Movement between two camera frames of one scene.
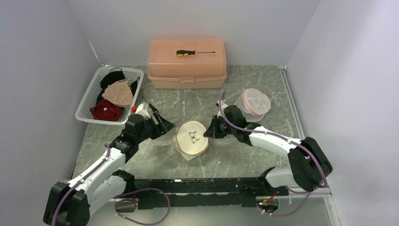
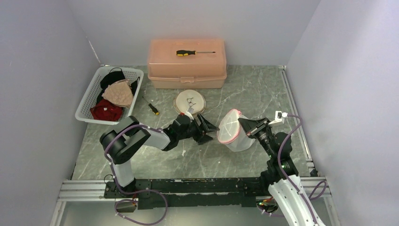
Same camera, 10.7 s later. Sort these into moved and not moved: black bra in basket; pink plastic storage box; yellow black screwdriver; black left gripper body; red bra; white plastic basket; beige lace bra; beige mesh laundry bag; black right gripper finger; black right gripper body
Moved: black left gripper body; beige mesh laundry bag; black right gripper body; black right gripper finger
Not moved: red bra; white plastic basket; pink plastic storage box; black bra in basket; beige lace bra; yellow black screwdriver
